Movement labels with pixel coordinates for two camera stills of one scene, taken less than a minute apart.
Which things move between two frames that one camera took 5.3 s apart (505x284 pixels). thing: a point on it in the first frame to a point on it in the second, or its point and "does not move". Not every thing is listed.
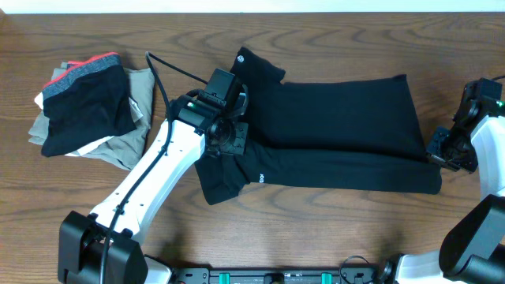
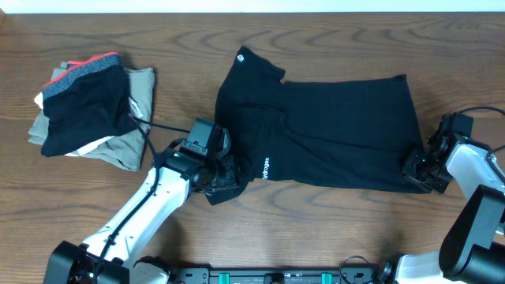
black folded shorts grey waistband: [88, 102] does not move
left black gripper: [237, 145] to [233, 173]
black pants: [360, 135] does not move
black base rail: [278, 275] does not move
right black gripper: [435, 151] to [409, 169]
